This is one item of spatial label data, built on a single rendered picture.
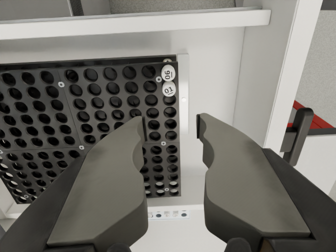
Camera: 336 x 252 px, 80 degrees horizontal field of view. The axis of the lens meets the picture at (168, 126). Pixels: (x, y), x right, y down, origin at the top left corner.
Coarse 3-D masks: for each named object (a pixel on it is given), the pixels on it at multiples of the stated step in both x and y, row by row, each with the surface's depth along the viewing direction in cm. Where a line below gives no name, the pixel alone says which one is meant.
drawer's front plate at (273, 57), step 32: (256, 0) 20; (288, 0) 15; (320, 0) 14; (256, 32) 20; (288, 32) 15; (256, 64) 20; (288, 64) 16; (256, 96) 21; (288, 96) 17; (256, 128) 21
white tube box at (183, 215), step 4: (152, 212) 45; (156, 212) 45; (160, 212) 45; (172, 212) 45; (180, 212) 45; (184, 212) 45; (188, 212) 45; (152, 216) 46; (156, 216) 46; (160, 216) 46; (164, 216) 46; (172, 216) 46; (180, 216) 46; (184, 216) 46; (188, 216) 46; (148, 220) 46; (152, 220) 46; (156, 220) 46
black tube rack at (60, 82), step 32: (0, 64) 21; (32, 64) 21; (64, 64) 21; (96, 64) 22; (128, 64) 18; (0, 96) 23; (32, 96) 20; (64, 96) 20; (96, 96) 20; (128, 96) 20; (0, 128) 21; (32, 128) 25; (64, 128) 25; (96, 128) 22; (160, 128) 22; (0, 160) 24; (32, 160) 24; (64, 160) 24; (160, 160) 24; (32, 192) 27
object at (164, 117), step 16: (160, 64) 18; (176, 64) 18; (176, 80) 19; (160, 96) 20; (176, 96) 20; (176, 112) 21; (176, 128) 22; (176, 144) 23; (176, 160) 24; (176, 176) 26; (176, 192) 27
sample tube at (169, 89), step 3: (165, 81) 19; (168, 81) 19; (171, 81) 19; (165, 84) 18; (168, 84) 18; (171, 84) 18; (174, 84) 19; (162, 87) 19; (165, 87) 18; (168, 87) 18; (171, 87) 18; (174, 87) 18; (162, 90) 18; (165, 90) 18; (168, 90) 18; (171, 90) 18; (174, 90) 18; (165, 93) 18; (168, 93) 19; (171, 93) 19
